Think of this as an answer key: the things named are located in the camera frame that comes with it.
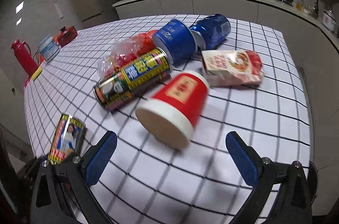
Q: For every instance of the small red pot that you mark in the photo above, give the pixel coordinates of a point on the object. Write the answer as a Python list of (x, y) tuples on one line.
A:
[(66, 36)]

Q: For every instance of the pink snack packet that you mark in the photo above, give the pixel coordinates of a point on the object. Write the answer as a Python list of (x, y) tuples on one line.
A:
[(224, 68)]

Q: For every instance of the clear bag with red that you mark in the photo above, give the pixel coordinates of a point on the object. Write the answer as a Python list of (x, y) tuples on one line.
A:
[(124, 52)]

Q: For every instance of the blue pepsi can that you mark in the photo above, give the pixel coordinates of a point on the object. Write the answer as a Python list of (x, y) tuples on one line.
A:
[(210, 31)]

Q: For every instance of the red paper cup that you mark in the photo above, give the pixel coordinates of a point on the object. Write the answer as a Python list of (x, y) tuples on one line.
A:
[(172, 114)]

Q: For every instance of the white blue tissue canister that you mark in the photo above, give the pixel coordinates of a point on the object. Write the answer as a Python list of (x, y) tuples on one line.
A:
[(48, 48)]

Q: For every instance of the yellow red portrait can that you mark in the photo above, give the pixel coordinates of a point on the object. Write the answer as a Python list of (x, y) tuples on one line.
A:
[(66, 139)]

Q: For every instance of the lower counter cabinets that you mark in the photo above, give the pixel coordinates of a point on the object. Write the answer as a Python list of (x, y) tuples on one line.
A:
[(314, 50)]

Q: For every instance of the yellow green drink can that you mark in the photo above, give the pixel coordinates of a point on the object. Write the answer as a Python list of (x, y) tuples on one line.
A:
[(132, 80)]

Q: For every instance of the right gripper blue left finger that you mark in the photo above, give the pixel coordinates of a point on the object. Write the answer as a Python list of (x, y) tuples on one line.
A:
[(97, 157)]

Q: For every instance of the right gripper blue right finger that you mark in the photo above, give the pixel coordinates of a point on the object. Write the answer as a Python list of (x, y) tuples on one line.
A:
[(246, 159)]

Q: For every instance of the white rice cooker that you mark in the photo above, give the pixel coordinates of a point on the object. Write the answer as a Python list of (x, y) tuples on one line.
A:
[(328, 18)]

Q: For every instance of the red thermos jug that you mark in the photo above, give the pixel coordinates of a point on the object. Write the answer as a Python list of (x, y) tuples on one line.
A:
[(24, 56)]

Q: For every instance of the yellow oil bottle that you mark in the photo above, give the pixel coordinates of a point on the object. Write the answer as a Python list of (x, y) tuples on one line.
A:
[(299, 5)]

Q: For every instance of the small yellow sponge block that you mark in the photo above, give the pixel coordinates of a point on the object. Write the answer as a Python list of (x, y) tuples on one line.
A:
[(37, 73)]

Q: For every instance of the blue paper cup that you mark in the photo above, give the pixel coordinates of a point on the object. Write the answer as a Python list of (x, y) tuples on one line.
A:
[(176, 40)]

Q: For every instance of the dark wine bottle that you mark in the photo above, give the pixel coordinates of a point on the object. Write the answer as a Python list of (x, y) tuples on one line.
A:
[(315, 10)]

